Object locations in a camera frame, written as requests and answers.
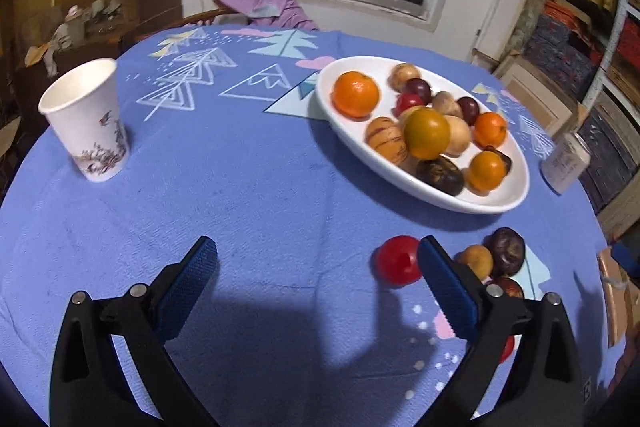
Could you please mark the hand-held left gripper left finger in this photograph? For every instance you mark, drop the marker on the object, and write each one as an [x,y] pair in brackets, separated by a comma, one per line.
[187,292]

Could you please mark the blue object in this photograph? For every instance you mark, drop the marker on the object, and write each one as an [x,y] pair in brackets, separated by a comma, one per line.
[627,259]

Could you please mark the small red fruit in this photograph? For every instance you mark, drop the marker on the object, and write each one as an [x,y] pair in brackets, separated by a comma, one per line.
[407,102]

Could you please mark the wooden chair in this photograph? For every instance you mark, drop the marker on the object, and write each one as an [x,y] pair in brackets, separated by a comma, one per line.
[200,14]

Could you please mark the tan walnut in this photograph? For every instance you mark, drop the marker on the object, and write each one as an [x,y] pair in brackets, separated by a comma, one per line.
[445,103]
[402,74]

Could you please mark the purple cloth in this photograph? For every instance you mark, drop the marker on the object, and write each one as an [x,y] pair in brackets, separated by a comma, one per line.
[270,4]

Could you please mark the cluttered wooden sideboard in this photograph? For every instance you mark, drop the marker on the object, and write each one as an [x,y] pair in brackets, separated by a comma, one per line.
[55,42]

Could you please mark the shelf of stacked boxes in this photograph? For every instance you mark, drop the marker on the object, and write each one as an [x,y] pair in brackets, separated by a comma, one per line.
[565,37]

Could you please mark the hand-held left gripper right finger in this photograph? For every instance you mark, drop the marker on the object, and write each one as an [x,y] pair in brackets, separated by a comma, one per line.
[450,292]

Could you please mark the yellow-orange citrus fruit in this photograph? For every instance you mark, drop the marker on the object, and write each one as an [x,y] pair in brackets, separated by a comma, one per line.
[426,133]

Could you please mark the white printed paper cup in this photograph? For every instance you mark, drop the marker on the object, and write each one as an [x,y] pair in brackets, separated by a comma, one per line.
[85,117]

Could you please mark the small orange tangerine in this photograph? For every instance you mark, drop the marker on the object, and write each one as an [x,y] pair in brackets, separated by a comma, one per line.
[486,171]
[490,130]

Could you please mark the red cherry tomato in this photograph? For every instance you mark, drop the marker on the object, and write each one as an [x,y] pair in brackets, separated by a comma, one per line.
[506,349]
[397,260]

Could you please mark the large orange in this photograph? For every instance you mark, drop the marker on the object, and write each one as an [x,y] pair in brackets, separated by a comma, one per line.
[356,93]

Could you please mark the dark brown passion fruit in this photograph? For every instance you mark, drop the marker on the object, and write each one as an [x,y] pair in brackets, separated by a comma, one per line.
[506,251]
[510,288]
[506,159]
[440,176]

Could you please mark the striped orange melon fruit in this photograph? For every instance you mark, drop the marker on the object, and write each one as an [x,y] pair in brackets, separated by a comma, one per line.
[382,139]

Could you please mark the tan-orange fruit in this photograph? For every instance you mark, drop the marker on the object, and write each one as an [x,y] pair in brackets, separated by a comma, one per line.
[459,137]

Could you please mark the white oval plate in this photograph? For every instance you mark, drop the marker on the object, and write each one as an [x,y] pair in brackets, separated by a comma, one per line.
[500,199]

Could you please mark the dark plum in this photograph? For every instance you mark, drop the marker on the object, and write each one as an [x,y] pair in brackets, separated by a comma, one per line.
[468,110]
[420,89]

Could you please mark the small tan longan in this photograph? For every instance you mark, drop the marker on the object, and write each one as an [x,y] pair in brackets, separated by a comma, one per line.
[477,259]

